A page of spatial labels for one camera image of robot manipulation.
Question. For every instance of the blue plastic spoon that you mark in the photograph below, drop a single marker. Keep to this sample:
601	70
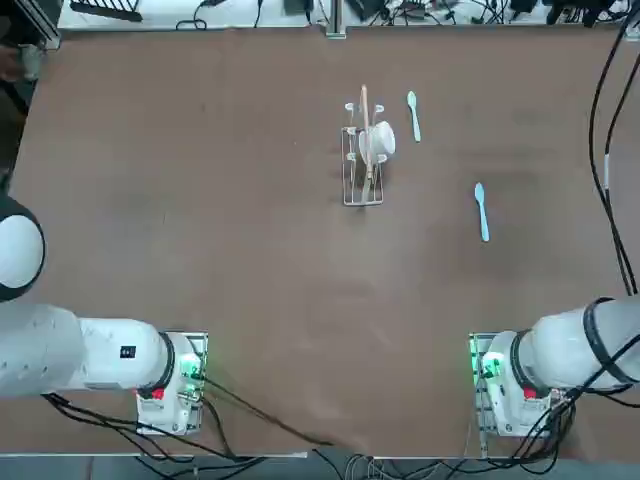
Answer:
479	193

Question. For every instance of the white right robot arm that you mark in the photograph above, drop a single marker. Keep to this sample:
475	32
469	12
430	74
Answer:
560	345

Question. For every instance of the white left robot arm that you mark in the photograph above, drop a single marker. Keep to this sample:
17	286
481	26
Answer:
100	360

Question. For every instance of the green plastic spoon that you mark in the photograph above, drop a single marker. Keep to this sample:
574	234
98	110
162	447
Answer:
412	101

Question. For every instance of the white cup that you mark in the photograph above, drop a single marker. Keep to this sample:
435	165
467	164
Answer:
384	140

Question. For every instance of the person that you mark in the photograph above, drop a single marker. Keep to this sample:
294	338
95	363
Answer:
7	62

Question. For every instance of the aluminium post with white bracket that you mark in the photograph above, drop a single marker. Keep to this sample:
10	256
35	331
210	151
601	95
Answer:
336	20

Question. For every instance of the aluminium frame rail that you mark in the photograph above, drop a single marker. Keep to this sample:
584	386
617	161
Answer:
45	27

